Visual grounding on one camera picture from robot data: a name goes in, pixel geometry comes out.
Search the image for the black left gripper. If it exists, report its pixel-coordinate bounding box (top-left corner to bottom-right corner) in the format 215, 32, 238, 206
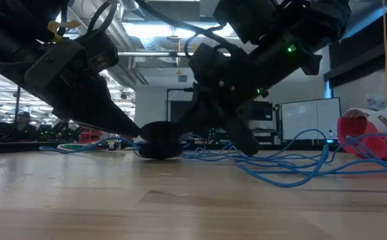
24, 39, 142, 139

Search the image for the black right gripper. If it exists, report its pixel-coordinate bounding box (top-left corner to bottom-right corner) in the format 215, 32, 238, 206
177, 36, 323, 157

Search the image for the black cord spool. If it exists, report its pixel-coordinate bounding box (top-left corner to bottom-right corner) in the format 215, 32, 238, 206
139, 121, 185, 160

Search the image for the long blue cord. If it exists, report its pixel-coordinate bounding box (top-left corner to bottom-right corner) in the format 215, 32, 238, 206
39, 128, 387, 189

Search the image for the red tool cabinet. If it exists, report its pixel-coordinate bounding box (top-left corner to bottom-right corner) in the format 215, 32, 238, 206
79, 128, 103, 144

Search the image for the background robot rig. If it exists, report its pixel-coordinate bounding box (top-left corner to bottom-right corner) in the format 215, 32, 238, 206
38, 119, 81, 143

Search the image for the black cabinet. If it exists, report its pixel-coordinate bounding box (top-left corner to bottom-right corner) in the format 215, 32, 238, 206
246, 101, 274, 131

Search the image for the person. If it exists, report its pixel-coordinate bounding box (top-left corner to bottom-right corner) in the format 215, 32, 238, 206
0, 111, 38, 143

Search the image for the long light bar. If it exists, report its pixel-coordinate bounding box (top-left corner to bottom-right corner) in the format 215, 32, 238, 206
117, 51, 232, 57

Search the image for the white whiteboard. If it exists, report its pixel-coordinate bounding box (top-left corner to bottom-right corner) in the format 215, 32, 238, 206
281, 97, 342, 141

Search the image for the red tape dispenser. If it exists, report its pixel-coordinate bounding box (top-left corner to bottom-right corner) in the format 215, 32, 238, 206
336, 107, 387, 161

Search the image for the green coiled cable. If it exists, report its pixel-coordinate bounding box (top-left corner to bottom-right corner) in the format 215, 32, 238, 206
63, 143, 109, 150

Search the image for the silver ventilation duct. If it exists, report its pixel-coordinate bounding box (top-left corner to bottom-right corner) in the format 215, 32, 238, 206
69, 0, 149, 86

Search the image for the coiled coloured cable bundle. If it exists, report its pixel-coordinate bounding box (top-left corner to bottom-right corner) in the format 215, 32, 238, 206
55, 142, 114, 151

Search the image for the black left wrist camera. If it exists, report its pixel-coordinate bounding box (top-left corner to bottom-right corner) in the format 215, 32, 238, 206
75, 30, 120, 73

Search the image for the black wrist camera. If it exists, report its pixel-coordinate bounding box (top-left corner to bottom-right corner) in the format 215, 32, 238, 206
75, 30, 120, 73
212, 0, 283, 45

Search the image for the yellow left cable tag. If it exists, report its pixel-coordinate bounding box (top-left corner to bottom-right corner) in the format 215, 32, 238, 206
47, 19, 81, 43

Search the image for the black metal table frame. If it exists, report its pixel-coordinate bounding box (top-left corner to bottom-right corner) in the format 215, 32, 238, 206
0, 140, 341, 155

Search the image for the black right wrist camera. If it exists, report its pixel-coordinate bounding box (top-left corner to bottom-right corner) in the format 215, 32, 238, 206
212, 0, 283, 45

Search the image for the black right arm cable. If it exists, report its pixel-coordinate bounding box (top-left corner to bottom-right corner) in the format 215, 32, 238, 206
135, 0, 234, 60

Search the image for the yellow hanging cable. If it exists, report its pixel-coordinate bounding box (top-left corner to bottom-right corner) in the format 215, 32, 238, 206
382, 0, 387, 101

